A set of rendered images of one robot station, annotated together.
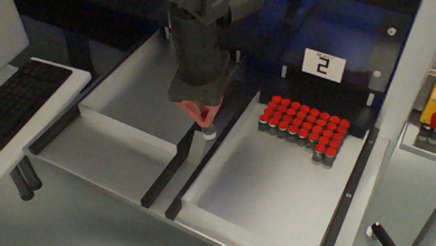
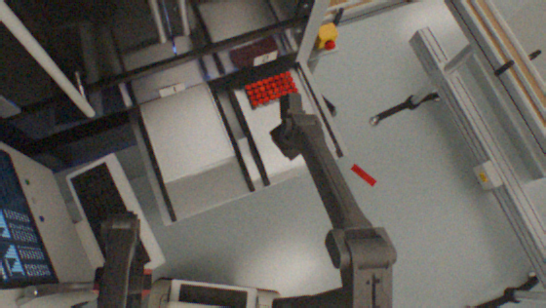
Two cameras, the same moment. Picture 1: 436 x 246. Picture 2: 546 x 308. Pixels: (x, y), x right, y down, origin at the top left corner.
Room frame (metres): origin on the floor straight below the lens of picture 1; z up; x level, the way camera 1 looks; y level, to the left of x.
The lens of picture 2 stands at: (0.39, 0.39, 2.35)
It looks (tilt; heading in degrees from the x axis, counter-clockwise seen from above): 71 degrees down; 304
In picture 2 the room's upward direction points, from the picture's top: 7 degrees clockwise
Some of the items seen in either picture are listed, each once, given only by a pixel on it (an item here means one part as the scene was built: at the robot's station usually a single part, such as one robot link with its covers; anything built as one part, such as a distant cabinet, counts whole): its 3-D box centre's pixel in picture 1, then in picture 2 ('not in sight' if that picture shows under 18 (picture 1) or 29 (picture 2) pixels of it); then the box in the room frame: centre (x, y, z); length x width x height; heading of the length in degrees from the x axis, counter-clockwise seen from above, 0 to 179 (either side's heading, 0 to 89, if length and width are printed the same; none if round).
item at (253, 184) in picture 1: (279, 168); (283, 120); (0.57, -0.12, 0.90); 0.34 x 0.26 x 0.04; 151
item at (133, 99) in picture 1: (167, 83); (184, 125); (0.82, 0.12, 0.90); 0.34 x 0.26 x 0.04; 152
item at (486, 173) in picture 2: not in sight; (487, 175); (-0.28, -0.69, 0.50); 0.12 x 0.05 x 0.09; 152
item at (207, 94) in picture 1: (198, 61); (289, 137); (0.48, 0.03, 1.24); 0.10 x 0.07 x 0.07; 167
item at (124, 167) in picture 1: (216, 135); (235, 129); (0.68, 0.01, 0.87); 0.70 x 0.48 x 0.02; 62
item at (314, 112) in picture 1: (308, 117); (267, 83); (0.70, -0.20, 0.90); 0.18 x 0.02 x 0.05; 61
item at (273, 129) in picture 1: (297, 137); (274, 98); (0.64, -0.17, 0.90); 0.18 x 0.02 x 0.05; 61
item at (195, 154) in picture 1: (185, 164); (249, 158); (0.57, 0.07, 0.91); 0.14 x 0.03 x 0.06; 152
